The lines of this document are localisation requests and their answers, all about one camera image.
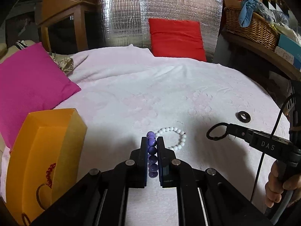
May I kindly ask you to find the red bead bracelet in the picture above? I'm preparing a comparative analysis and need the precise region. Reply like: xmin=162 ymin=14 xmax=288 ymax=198
xmin=45 ymin=162 xmax=57 ymax=189

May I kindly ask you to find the black ring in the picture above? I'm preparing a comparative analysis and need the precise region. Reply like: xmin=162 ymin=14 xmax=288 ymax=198
xmin=237 ymin=110 xmax=252 ymax=124

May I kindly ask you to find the black hair tie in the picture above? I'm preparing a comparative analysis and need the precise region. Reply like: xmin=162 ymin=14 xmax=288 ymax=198
xmin=206 ymin=122 xmax=230 ymax=142

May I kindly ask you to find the purple bead bracelet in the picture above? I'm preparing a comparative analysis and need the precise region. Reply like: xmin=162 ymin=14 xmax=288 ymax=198
xmin=146 ymin=131 xmax=159 ymax=179

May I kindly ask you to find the white bead bracelet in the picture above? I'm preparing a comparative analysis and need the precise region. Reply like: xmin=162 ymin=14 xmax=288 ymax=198
xmin=154 ymin=126 xmax=187 ymax=152

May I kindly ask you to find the dark red hair tie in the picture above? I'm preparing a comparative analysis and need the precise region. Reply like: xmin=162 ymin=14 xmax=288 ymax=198
xmin=21 ymin=212 xmax=32 ymax=226

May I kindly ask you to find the right hand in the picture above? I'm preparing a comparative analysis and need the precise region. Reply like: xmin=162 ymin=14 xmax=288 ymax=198
xmin=265 ymin=161 xmax=301 ymax=208

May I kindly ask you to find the orange rectangular box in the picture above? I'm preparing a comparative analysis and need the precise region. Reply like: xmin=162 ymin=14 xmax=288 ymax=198
xmin=6 ymin=108 xmax=87 ymax=225

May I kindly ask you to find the wooden shelf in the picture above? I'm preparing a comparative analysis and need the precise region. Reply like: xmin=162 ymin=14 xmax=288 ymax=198
xmin=221 ymin=31 xmax=300 ymax=81

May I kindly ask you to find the wicker basket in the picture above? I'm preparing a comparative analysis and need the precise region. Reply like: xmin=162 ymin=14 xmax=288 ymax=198
xmin=224 ymin=7 xmax=280 ymax=51

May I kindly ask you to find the magenta pillow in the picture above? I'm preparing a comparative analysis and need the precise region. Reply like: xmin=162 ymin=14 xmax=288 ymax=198
xmin=1 ymin=43 xmax=81 ymax=148

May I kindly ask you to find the floral patterned pillow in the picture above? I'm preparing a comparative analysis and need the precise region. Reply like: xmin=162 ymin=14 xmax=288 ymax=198
xmin=49 ymin=52 xmax=74 ymax=75

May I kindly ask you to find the blue cloth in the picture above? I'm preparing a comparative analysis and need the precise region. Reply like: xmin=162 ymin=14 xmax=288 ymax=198
xmin=238 ymin=0 xmax=258 ymax=27

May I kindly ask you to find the red pillow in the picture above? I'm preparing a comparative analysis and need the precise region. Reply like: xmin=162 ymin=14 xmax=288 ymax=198
xmin=148 ymin=18 xmax=207 ymax=62

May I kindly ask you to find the wooden cabinet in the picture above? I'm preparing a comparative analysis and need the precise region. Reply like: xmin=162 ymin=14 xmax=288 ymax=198
xmin=38 ymin=0 xmax=97 ymax=52

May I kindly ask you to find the silver foil insulation panel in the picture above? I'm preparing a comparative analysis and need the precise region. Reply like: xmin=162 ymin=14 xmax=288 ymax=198
xmin=98 ymin=0 xmax=223 ymax=62

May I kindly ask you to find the black cable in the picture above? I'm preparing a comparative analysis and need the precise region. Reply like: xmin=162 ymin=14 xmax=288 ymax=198
xmin=249 ymin=94 xmax=297 ymax=203

